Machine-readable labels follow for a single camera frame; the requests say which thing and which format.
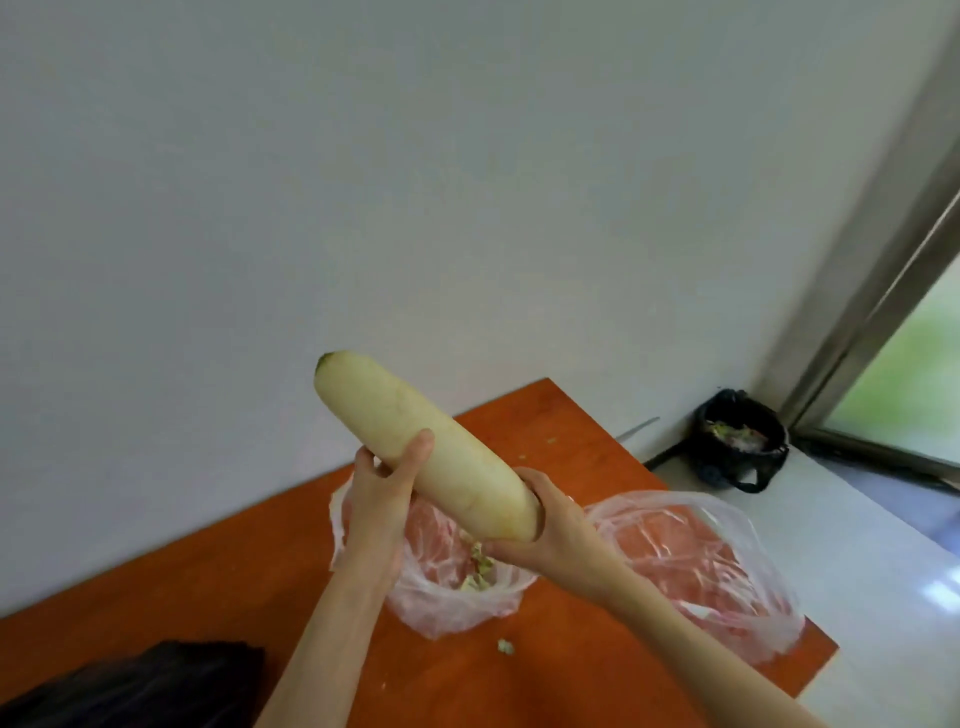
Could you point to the person's left hand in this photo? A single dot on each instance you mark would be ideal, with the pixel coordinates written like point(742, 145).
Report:
point(375, 525)

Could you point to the person's right hand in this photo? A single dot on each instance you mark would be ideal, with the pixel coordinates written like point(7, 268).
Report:
point(566, 544)

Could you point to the person's left thumb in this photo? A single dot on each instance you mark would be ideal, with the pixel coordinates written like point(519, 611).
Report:
point(417, 454)

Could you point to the person's right thumb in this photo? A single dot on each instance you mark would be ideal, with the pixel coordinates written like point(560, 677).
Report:
point(536, 487)

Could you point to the long white radish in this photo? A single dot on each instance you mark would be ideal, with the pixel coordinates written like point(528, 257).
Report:
point(420, 442)

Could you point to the person's right forearm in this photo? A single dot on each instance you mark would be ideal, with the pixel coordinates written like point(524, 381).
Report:
point(697, 660)

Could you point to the person's left forearm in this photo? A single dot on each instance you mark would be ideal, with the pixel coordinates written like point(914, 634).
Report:
point(334, 652)

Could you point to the green vegetable scraps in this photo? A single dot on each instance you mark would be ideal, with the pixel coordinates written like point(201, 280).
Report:
point(478, 570)

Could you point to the clear plastic bag with scraps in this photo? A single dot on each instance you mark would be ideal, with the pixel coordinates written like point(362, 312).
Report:
point(439, 585)

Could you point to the empty clear plastic bag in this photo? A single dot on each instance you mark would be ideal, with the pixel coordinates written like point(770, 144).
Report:
point(697, 570)

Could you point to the black trash bin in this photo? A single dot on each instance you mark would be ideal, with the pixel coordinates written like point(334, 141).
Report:
point(739, 450)

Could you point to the black cloth bag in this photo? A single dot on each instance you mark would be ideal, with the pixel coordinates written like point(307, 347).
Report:
point(135, 686)

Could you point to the grey metal window frame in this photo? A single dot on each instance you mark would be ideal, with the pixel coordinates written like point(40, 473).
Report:
point(862, 315)

